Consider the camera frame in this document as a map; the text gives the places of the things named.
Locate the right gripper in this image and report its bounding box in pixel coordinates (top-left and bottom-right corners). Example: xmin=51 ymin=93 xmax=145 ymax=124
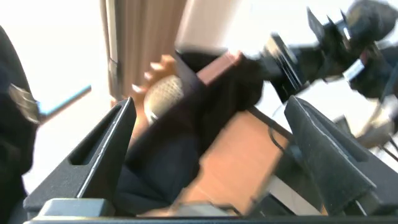
xmin=263 ymin=32 xmax=327 ymax=104

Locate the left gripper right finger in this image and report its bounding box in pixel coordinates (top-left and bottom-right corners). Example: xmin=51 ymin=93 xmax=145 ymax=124
xmin=284 ymin=95 xmax=398 ymax=216

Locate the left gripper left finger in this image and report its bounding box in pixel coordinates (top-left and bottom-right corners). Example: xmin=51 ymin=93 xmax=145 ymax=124
xmin=23 ymin=96 xmax=137 ymax=218

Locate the pink clothes hanger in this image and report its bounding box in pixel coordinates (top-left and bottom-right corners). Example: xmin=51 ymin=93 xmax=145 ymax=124
xmin=196 ymin=51 xmax=244 ymax=86

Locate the heap of clothes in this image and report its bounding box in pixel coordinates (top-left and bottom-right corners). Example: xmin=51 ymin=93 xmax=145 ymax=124
xmin=113 ymin=51 xmax=266 ymax=216

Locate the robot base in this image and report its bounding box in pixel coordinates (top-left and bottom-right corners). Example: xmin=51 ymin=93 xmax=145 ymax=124
xmin=248 ymin=114 xmax=398 ymax=218

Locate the window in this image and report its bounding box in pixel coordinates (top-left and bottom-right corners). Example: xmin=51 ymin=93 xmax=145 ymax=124
xmin=0 ymin=0 xmax=108 ymax=194

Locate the brown curtain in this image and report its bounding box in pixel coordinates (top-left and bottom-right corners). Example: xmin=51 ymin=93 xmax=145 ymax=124
xmin=99 ymin=0 xmax=188 ymax=101

